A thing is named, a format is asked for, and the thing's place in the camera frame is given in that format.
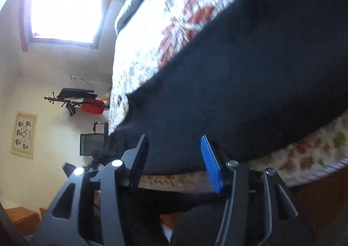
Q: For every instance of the black garment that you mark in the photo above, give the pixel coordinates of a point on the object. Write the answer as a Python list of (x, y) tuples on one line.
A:
[(74, 93)]

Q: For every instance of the black pants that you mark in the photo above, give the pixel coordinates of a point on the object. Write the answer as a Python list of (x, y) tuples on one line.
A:
[(244, 71)]

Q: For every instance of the black mesh chair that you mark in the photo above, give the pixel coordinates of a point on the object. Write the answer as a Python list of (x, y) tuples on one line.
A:
[(91, 141)]

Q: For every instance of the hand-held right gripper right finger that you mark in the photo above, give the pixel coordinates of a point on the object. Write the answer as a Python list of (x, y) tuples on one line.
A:
[(211, 164)]

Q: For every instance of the red garment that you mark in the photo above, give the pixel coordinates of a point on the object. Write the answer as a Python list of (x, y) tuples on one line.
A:
[(93, 106)]

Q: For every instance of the wooden coat rack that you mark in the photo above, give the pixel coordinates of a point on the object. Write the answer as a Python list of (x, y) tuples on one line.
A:
[(53, 98)]

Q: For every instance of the wall poster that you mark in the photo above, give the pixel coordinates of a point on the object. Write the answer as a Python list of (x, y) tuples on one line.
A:
[(24, 134)]

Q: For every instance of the wooden nightstand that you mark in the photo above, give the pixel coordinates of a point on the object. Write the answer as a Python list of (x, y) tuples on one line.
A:
[(23, 218)]

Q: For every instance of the window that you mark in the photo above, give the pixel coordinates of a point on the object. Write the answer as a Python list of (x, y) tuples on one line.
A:
[(68, 3)]

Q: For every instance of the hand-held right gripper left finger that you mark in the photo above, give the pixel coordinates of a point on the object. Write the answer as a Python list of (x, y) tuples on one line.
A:
[(138, 160)]

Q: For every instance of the floral quilted bedspread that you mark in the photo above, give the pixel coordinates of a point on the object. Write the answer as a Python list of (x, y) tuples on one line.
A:
[(152, 31)]

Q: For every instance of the wooden bed frame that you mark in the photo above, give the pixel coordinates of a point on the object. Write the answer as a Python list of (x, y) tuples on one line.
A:
[(320, 202)]

